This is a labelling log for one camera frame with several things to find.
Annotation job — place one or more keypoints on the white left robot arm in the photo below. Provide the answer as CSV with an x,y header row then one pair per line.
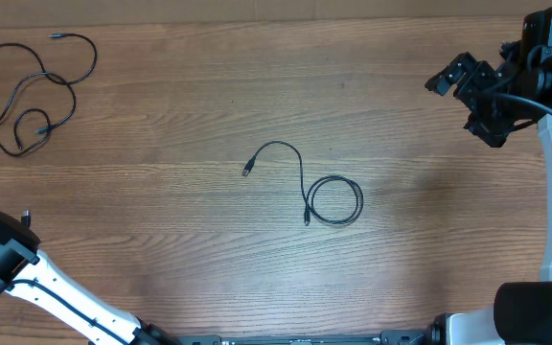
x,y
27,273

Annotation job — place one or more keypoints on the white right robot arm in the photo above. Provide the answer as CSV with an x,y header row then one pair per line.
x,y
501,101

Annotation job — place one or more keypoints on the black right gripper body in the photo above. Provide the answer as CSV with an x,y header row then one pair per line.
x,y
491,117

